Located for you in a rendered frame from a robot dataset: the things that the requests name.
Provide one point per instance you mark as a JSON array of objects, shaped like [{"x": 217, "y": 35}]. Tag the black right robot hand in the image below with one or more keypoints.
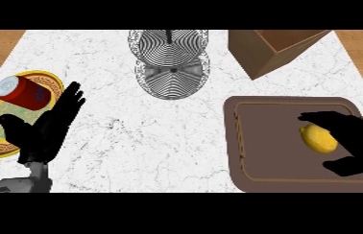
[{"x": 348, "y": 126}]

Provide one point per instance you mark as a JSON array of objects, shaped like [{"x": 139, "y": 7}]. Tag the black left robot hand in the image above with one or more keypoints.
[{"x": 52, "y": 126}]

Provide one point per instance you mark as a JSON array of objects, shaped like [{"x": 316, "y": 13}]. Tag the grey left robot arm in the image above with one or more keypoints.
[{"x": 28, "y": 178}]

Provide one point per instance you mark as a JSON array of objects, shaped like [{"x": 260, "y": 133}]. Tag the yellow lemon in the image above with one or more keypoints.
[{"x": 318, "y": 138}]

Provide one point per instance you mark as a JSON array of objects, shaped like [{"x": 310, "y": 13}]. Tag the brown tray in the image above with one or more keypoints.
[{"x": 279, "y": 145}]

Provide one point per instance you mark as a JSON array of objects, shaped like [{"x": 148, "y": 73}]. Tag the yellow patterned plate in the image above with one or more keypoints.
[{"x": 28, "y": 114}]

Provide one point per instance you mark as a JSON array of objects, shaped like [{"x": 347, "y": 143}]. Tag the red can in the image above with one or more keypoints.
[{"x": 22, "y": 92}]

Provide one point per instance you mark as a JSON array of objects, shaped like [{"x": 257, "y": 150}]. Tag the brown wooden box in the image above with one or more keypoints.
[{"x": 269, "y": 51}]

